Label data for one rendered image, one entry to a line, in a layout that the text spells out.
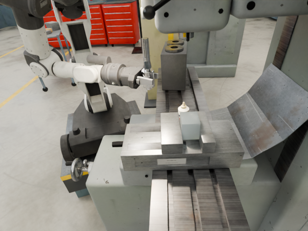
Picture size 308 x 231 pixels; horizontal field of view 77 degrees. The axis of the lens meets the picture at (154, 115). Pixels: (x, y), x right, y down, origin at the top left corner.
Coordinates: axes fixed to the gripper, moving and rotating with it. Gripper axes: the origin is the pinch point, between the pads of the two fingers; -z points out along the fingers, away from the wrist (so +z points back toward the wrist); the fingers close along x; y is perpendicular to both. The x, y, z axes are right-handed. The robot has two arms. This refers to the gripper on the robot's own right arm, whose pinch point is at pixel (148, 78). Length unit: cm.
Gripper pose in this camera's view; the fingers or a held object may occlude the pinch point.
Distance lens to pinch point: 74.2
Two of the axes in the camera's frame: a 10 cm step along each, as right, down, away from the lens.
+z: -9.3, -1.7, 3.2
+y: 0.6, 8.1, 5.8
